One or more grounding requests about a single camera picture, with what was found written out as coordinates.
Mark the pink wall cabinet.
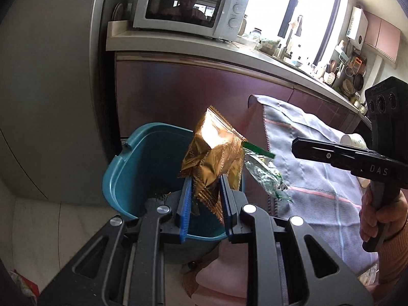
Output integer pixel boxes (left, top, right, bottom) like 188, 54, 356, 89
363, 9, 402, 64

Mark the white microwave oven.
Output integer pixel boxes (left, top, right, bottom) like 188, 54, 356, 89
132, 0, 247, 42

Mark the teal trash bin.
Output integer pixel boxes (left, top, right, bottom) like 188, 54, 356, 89
102, 123, 246, 265

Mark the clear green snack wrapper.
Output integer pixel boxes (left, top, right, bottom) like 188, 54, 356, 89
244, 142, 294, 203

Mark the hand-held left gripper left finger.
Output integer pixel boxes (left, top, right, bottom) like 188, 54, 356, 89
38, 176, 195, 306

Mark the grey checked tablecloth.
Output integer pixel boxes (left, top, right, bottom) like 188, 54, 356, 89
255, 95, 392, 278

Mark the person's right hand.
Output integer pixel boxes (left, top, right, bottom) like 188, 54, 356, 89
360, 185, 408, 242

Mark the kitchen window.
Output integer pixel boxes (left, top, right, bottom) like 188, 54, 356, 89
223, 0, 343, 64

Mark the red snack packet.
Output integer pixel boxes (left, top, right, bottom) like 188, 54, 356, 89
9, 269, 40, 300

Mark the pink cloth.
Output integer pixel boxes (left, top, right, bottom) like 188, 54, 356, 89
183, 239, 256, 306

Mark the white water heater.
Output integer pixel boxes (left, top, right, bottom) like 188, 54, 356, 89
346, 6, 368, 50

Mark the maroon kitchen cabinet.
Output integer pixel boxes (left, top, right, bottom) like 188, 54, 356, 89
113, 51, 367, 141

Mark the white paper cup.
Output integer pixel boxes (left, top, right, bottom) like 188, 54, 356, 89
339, 133, 367, 150

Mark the person's right forearm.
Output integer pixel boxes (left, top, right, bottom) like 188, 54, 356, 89
374, 228, 408, 286

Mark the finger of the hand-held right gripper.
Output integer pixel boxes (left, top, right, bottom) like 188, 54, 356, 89
291, 137, 372, 174

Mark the grey refrigerator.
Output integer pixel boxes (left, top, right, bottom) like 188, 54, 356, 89
0, 0, 134, 205

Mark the gold snack wrapper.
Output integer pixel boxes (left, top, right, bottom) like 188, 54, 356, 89
178, 107, 247, 225

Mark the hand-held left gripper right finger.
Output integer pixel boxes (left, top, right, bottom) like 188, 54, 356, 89
219, 174, 373, 306

